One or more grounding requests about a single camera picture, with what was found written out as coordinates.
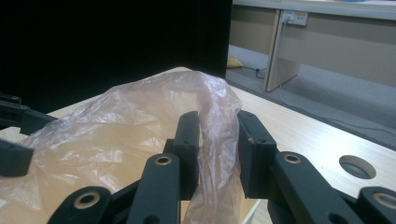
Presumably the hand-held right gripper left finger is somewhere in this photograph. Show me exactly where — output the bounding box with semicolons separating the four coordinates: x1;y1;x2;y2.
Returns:
163;110;201;201

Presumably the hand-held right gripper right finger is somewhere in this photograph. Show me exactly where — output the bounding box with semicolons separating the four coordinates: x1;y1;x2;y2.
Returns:
236;110;278;200

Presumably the translucent pink plastic bag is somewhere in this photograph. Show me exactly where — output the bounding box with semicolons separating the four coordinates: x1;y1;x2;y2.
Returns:
0;70;244;224

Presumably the yellow object on floor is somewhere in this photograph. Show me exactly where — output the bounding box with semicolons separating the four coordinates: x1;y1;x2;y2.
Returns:
226;56;244;69

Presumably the black curtain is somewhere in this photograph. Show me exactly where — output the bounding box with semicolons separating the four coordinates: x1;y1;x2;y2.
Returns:
0;0;233;115

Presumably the beige office desk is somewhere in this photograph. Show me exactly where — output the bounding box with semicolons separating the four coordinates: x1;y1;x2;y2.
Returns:
232;0;396;93

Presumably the white power socket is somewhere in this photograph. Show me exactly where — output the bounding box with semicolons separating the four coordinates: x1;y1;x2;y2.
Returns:
281;9;309;27

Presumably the black cable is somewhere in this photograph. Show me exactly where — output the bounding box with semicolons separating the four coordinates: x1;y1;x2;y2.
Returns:
242;65;267;80

